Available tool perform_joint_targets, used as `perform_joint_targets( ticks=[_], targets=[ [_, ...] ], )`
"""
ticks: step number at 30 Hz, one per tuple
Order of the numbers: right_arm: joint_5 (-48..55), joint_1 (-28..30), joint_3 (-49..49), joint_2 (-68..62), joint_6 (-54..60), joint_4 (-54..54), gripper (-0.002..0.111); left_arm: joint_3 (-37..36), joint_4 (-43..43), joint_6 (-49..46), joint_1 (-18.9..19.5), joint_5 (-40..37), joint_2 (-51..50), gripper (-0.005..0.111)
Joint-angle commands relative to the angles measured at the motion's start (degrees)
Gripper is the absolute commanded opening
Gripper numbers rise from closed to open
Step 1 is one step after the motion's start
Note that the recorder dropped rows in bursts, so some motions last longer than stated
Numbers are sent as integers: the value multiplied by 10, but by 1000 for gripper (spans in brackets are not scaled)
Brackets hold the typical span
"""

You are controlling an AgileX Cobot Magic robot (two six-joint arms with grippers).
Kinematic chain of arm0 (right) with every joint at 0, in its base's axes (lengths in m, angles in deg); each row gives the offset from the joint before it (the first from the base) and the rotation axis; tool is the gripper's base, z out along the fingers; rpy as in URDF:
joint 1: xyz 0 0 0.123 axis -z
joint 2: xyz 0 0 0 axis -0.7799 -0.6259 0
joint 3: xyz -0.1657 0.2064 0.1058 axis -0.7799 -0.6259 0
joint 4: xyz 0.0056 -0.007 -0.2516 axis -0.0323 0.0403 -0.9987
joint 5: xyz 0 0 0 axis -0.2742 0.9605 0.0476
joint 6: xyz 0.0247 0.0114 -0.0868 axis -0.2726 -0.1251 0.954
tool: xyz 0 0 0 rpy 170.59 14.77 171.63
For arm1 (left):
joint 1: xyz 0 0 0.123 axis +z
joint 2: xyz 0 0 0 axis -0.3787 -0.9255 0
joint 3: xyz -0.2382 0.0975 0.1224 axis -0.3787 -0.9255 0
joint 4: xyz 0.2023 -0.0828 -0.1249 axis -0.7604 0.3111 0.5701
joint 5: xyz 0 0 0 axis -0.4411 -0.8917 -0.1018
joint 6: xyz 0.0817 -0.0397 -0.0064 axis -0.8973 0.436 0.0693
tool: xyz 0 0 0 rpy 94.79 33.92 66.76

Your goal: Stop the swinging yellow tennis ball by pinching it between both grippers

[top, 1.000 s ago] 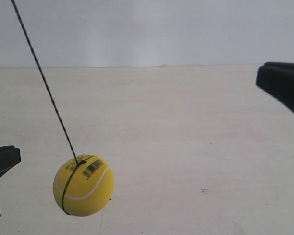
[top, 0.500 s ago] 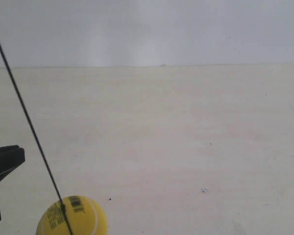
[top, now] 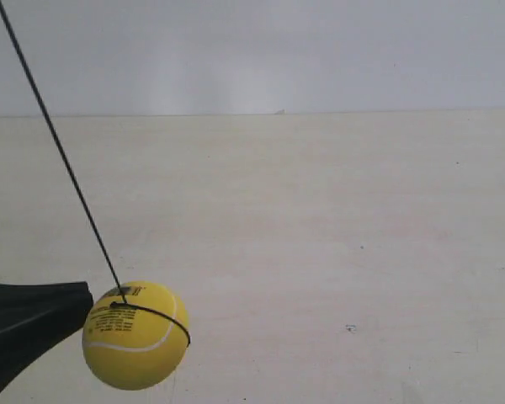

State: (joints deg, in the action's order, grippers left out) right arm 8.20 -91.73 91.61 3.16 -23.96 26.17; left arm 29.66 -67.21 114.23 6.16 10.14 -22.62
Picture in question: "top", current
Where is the black string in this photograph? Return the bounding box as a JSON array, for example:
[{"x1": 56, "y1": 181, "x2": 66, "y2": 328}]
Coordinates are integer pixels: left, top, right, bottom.
[{"x1": 0, "y1": 0, "x2": 192, "y2": 347}]

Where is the yellow tennis ball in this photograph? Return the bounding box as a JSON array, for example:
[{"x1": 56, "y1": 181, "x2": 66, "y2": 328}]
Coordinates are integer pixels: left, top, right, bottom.
[{"x1": 82, "y1": 281, "x2": 191, "y2": 391}]

